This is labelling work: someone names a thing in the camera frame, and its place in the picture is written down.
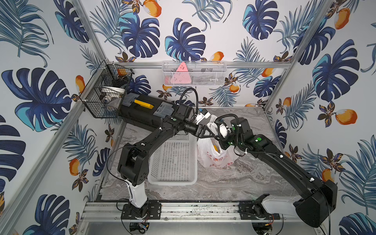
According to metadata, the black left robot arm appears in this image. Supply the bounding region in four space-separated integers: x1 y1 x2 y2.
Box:
117 93 215 209

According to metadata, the white plastic bag red print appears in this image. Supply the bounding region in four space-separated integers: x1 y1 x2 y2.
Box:
197 114 239 169

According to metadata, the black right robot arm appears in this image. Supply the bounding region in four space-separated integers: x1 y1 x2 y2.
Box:
214 114 338 228

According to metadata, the pink triangular item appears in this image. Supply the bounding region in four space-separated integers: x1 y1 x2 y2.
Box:
170 62 192 85

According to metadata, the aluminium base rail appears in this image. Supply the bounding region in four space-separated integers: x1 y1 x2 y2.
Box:
81 201 300 223

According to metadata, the white mesh wall shelf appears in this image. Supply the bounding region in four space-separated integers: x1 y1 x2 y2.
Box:
162 61 227 87

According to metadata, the black wire basket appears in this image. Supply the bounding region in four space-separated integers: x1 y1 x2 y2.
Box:
79 61 134 119

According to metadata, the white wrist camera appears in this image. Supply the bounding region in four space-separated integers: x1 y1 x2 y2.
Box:
217 124 229 139
195 108 211 124

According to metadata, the white perforated plastic basket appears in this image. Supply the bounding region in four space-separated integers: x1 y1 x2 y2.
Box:
147 131 198 186

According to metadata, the black toolbox yellow handle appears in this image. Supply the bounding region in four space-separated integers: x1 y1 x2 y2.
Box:
118 93 178 131

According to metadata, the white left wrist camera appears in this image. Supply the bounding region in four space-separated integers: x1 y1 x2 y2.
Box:
195 108 211 124

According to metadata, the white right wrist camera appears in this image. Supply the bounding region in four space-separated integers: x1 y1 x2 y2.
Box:
217 124 229 139

